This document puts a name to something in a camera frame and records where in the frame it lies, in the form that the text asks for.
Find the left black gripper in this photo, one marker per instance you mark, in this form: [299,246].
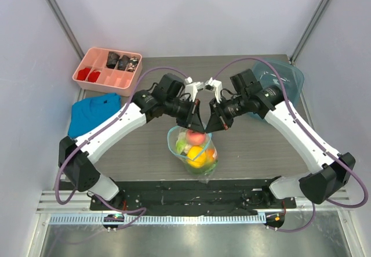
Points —
[192,120]

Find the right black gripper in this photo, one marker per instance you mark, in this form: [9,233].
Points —
[216,114]

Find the pink peach toy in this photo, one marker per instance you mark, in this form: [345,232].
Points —
[195,138]

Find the clear zip top bag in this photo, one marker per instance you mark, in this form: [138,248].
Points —
[208,144]

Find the orange green mango toy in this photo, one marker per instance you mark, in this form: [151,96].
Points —
[211,155]

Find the yellow pear toy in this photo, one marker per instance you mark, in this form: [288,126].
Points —
[196,156]

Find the green lettuce toy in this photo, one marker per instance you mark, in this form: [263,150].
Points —
[207,169]

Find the white cauliflower toy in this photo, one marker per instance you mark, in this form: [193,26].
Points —
[182,146]

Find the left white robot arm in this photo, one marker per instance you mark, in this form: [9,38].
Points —
[171,96]

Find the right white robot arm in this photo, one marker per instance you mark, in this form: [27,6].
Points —
[328,170]

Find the teal plastic basin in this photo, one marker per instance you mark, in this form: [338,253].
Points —
[291,77]

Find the dark patterned roll three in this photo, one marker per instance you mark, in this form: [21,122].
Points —
[132,64]

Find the dark patterned roll two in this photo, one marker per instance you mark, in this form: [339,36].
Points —
[123,62]

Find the dark patterned roll one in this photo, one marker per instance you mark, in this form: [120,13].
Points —
[112,59]

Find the pink compartment tray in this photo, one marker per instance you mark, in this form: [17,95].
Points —
[110,80]

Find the blue folded cloth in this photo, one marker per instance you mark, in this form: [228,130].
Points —
[89,113]

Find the red item right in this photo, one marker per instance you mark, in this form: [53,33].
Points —
[93,76]

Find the red item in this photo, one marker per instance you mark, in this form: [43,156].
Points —
[83,74]
[93,76]

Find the red item left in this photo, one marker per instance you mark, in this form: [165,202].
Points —
[83,74]

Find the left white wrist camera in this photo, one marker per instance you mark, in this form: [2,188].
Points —
[193,87]

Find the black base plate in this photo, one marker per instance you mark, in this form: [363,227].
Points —
[193,198]

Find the white slotted cable duct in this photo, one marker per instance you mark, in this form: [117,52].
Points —
[110,219]

